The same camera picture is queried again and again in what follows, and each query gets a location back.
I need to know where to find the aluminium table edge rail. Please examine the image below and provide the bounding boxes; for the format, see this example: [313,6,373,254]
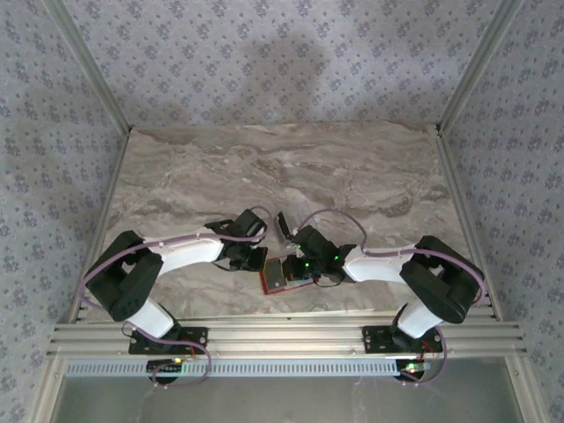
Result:
[434,127,503,321]
[65,130,133,325]

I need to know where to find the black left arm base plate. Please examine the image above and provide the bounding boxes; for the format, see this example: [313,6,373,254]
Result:
[128,326,209,356]

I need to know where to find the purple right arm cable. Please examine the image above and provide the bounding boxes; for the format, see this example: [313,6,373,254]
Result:
[295,208,488,389]

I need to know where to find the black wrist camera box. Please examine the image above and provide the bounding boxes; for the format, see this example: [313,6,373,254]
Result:
[293,225,332,259]
[232,208,268,242]

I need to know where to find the black controller board green light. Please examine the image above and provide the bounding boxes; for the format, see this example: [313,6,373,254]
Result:
[396,360,432,381]
[147,359,184,376]

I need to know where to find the black credit card gold print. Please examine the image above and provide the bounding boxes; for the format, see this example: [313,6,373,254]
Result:
[265,259,284,290]

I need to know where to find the grey slotted cable duct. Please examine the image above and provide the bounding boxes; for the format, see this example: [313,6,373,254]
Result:
[64,359,427,378]

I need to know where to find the aluminium frame leg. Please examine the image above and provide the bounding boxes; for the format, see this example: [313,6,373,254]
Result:
[504,354,543,423]
[33,356,67,423]

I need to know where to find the aluminium mounting beam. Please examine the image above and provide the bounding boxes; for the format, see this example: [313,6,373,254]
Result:
[47,310,529,359]

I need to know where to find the aluminium frame post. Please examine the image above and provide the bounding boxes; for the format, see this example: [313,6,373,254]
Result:
[435,0,525,133]
[43,0,133,133]

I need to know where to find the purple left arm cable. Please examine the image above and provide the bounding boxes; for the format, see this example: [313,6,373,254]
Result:
[78,205,271,391]

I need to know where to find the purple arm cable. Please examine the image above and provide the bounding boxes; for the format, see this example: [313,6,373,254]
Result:
[295,208,488,389]
[78,205,271,391]

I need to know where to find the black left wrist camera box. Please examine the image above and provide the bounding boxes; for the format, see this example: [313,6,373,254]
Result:
[232,208,268,242]

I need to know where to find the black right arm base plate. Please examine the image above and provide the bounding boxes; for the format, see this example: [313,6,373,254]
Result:
[360,325,444,356]

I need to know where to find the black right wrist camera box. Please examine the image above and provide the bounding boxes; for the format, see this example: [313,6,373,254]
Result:
[293,225,332,259]

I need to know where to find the red card holder clear sleeves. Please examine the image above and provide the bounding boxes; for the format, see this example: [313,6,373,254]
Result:
[258,255,321,295]

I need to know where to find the grey metal panel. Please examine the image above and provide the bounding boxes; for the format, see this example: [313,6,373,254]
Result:
[56,375,525,423]

